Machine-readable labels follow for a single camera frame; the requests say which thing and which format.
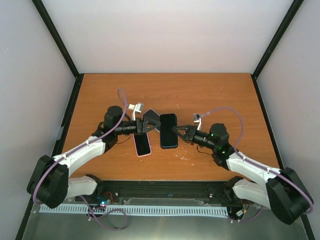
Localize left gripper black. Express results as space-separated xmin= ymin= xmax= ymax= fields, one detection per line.
xmin=115 ymin=116 xmax=161 ymax=135

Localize black frame post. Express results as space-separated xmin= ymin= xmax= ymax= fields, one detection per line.
xmin=31 ymin=0 xmax=85 ymax=81
xmin=251 ymin=0 xmax=305 ymax=80

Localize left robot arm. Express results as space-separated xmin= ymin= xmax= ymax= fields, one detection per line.
xmin=26 ymin=104 xmax=161 ymax=209

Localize black front rail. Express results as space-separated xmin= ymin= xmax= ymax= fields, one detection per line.
xmin=72 ymin=179 xmax=276 ymax=208

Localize right black frame post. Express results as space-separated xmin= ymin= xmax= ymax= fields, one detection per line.
xmin=251 ymin=0 xmax=305 ymax=80

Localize light blue cable duct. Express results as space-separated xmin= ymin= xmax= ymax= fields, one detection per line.
xmin=39 ymin=203 xmax=229 ymax=218

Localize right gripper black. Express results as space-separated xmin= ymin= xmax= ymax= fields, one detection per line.
xmin=172 ymin=124 xmax=217 ymax=151

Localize pink translucent phone case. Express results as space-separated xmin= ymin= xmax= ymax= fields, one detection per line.
xmin=132 ymin=132 xmax=153 ymax=158

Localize light blue phone case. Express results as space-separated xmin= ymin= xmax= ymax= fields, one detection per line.
xmin=142 ymin=109 xmax=160 ymax=119

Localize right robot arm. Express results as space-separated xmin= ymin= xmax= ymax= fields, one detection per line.
xmin=172 ymin=123 xmax=314 ymax=225

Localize black phone case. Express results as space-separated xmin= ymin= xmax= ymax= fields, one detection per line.
xmin=159 ymin=113 xmax=179 ymax=150

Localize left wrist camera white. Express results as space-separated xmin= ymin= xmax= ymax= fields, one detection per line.
xmin=127 ymin=102 xmax=144 ymax=121

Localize left black frame post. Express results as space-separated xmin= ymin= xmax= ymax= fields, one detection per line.
xmin=31 ymin=0 xmax=85 ymax=81

